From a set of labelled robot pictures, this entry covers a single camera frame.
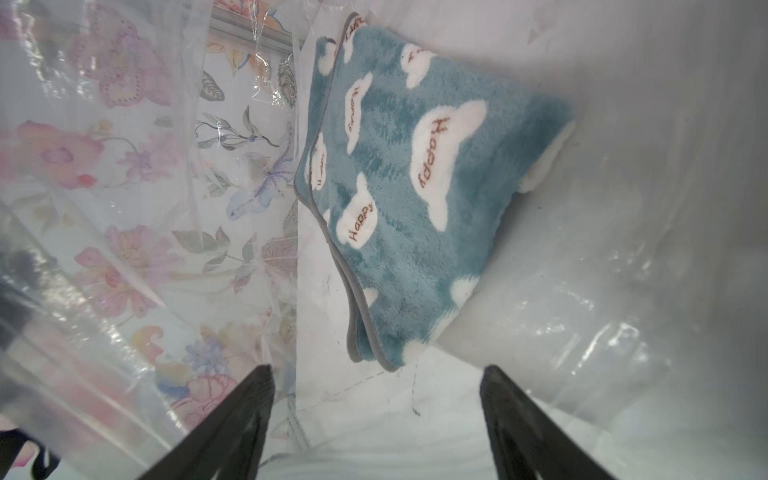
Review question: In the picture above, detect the clear plastic vacuum bag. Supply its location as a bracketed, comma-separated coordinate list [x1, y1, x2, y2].
[1, 1, 767, 479]

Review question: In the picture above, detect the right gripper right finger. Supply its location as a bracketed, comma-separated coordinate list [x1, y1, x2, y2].
[480, 365, 613, 480]

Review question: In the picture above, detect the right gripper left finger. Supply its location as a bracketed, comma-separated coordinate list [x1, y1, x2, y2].
[142, 365, 275, 480]

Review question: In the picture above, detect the left aluminium corner post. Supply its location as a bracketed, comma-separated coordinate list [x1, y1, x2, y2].
[209, 7, 294, 55]

